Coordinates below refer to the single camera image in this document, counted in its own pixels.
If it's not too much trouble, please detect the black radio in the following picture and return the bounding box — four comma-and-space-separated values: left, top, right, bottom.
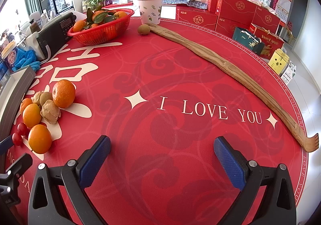
36, 12, 76, 59

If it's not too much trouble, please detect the tan walnut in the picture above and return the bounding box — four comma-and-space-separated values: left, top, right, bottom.
40, 99, 61, 124
31, 91, 43, 106

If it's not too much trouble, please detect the brown kiwi in pile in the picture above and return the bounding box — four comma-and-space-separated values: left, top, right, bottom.
39, 92, 53, 106

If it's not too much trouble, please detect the red plastic fruit basket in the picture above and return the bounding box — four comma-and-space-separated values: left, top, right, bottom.
67, 8, 134, 45

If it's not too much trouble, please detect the brown kiwi near cup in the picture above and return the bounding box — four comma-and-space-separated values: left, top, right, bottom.
137, 24, 151, 35

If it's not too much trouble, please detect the potted green plant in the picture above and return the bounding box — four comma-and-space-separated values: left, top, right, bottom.
82, 0, 113, 12

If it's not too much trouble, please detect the cherry tomato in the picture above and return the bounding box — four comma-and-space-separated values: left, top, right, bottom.
17, 122, 29, 136
12, 133, 23, 146

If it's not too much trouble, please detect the blue cloth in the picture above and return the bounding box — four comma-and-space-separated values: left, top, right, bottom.
12, 48, 40, 72

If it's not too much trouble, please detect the red tablecloth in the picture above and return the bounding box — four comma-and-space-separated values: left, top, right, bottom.
17, 18, 308, 224

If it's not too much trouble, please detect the purple instant noodle cup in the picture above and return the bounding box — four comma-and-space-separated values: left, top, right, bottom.
1, 40, 17, 72

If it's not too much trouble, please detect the grey white tray box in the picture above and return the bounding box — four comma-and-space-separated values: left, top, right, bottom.
0, 66, 35, 141

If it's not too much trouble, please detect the left mandarin with stem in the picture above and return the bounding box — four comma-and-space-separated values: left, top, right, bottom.
20, 98, 33, 114

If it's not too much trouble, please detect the red gift box stack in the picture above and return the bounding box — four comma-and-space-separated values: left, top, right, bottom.
176, 0, 280, 37

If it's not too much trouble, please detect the tan walnut right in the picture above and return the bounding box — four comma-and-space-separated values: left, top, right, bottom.
40, 99, 61, 124

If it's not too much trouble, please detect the far right mandarin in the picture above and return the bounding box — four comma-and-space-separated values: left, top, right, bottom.
52, 79, 76, 108

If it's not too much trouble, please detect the orange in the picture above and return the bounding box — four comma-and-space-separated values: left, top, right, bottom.
28, 124, 52, 154
22, 104, 42, 129

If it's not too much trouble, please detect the yellow box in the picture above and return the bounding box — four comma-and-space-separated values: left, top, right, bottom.
268, 49, 290, 75

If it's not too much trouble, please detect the green gift bag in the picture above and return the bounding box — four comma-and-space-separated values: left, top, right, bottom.
232, 27, 265, 55

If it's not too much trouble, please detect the red gift bag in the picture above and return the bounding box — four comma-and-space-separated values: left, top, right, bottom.
249, 23, 284, 60

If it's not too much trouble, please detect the long wooden back scratcher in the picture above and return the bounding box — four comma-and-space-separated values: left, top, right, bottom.
148, 23, 319, 153

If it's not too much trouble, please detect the tan walnut left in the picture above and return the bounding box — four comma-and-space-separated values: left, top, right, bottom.
31, 91, 43, 106

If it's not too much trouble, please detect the white floral paper cup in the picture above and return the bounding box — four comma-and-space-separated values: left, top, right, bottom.
137, 0, 163, 25

